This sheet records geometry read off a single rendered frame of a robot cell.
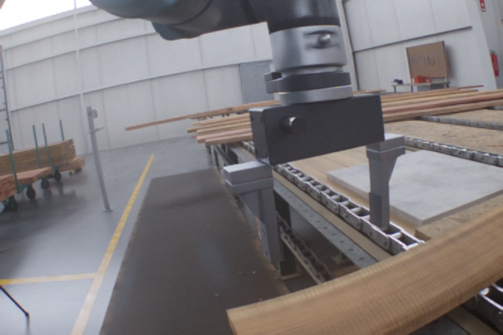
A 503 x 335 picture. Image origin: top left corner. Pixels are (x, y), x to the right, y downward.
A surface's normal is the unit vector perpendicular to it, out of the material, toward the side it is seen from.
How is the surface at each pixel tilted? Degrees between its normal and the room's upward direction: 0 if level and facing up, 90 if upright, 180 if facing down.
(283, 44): 89
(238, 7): 124
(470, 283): 31
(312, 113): 90
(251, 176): 90
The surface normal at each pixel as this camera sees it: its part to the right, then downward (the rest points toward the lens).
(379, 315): -0.15, -0.98
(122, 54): 0.22, 0.07
